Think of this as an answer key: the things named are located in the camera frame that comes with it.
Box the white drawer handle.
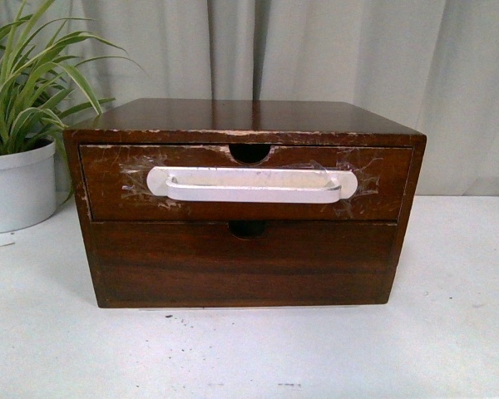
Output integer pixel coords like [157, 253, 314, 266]
[146, 166, 358, 204]

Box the wooden drawer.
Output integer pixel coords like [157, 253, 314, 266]
[91, 222, 398, 308]
[79, 145, 413, 221]

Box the brown wooden drawer cabinet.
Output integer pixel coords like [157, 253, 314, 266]
[63, 98, 427, 308]

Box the white plant pot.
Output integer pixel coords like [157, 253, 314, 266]
[0, 140, 57, 233]

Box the green spider plant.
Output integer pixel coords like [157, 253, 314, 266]
[0, 0, 138, 159]

